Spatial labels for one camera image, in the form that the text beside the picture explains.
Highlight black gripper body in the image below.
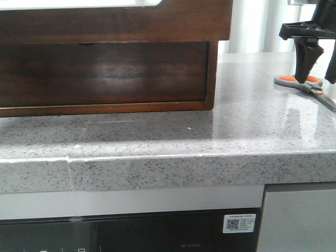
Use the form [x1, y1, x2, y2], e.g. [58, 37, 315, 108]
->
[279, 1, 335, 40]

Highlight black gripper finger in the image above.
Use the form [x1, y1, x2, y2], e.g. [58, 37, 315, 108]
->
[295, 38, 323, 83]
[324, 43, 336, 84]

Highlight grey orange scissors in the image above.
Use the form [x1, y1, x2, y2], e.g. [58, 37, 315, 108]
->
[274, 76, 335, 113]

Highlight dark wooden drawer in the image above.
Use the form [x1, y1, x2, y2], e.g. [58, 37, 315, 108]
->
[0, 41, 209, 108]
[1, 1, 233, 45]

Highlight dark wooden drawer cabinet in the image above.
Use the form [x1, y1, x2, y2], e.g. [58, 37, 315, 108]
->
[0, 39, 219, 118]

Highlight grey cabinet door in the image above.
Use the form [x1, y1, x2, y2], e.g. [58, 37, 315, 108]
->
[257, 182, 335, 251]

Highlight white QR code sticker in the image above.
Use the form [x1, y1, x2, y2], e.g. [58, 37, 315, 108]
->
[223, 214, 256, 234]

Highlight black glass built-in appliance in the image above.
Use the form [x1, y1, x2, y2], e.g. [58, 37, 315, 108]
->
[1, 208, 261, 251]

